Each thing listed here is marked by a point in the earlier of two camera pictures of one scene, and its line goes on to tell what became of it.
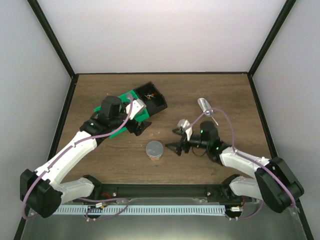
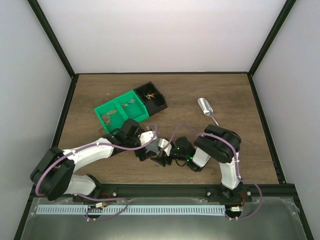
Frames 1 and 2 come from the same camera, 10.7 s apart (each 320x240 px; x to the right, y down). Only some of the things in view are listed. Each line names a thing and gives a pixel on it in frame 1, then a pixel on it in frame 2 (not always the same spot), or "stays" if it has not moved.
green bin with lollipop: x=142 y=115 stays
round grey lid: x=154 y=148 stays
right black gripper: x=179 y=146 to x=162 y=160
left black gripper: x=132 y=129 to x=139 y=153
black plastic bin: x=152 y=97 stays
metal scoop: x=206 y=108 stays
